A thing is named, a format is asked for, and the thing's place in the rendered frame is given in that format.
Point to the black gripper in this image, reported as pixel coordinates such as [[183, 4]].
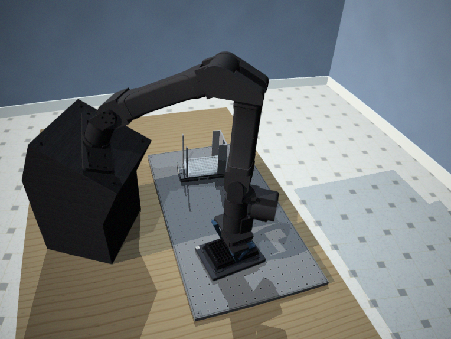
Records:
[[230, 229]]

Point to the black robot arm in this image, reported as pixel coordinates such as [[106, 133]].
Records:
[[223, 76]]

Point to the white well plate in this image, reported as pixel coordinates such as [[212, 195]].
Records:
[[202, 165]]

